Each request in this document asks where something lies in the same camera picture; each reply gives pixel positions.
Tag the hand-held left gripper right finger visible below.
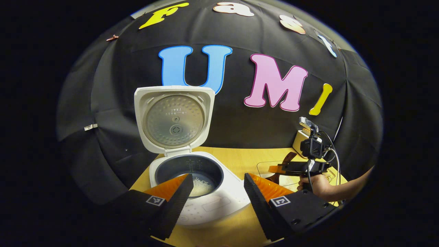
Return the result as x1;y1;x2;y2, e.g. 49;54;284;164
244;173;339;242

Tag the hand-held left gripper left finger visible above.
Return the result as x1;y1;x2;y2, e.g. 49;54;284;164
113;173;194;240

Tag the brown wooden spoon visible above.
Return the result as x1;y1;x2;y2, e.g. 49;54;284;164
266;152;298;184

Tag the white rice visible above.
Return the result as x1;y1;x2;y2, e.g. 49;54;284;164
187;177;216;198

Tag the white rice cooker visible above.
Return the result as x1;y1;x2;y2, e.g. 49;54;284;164
134;85;251;228

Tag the white toaster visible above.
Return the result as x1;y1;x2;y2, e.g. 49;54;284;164
292;130;313;158

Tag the clear plastic container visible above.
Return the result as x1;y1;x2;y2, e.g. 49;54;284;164
257;161;338;192

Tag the black backdrop cloth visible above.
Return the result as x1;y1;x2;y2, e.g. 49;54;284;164
57;0;384;206

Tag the white cable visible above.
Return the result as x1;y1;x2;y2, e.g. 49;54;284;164
334;117;344;142

